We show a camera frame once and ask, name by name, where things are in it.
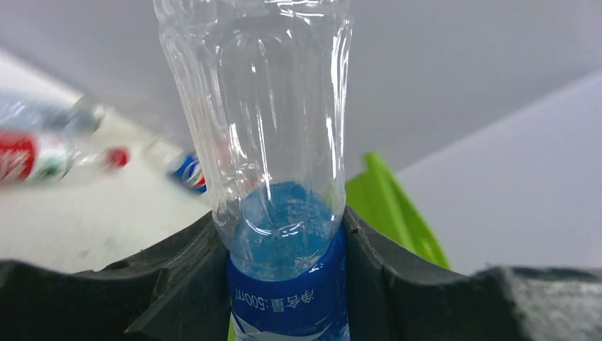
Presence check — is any clear bottle blue label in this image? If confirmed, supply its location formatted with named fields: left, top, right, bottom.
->
left=154, top=1, right=352, bottom=340

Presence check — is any blue tint bottle white cap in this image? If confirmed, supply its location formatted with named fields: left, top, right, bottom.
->
left=1, top=92, right=112, bottom=136

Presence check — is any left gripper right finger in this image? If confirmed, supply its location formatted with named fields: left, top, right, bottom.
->
left=343, top=207, right=601, bottom=340

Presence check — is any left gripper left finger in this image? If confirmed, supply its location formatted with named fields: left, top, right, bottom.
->
left=1, top=215, right=230, bottom=340

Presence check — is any green plastic bin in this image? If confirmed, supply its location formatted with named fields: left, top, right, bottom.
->
left=345, top=152, right=452, bottom=270

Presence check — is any red label bottle left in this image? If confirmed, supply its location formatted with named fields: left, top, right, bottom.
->
left=1, top=128, right=131, bottom=185

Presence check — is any Pepsi bottle behind bin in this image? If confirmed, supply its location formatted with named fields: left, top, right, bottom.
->
left=143, top=138, right=207, bottom=195

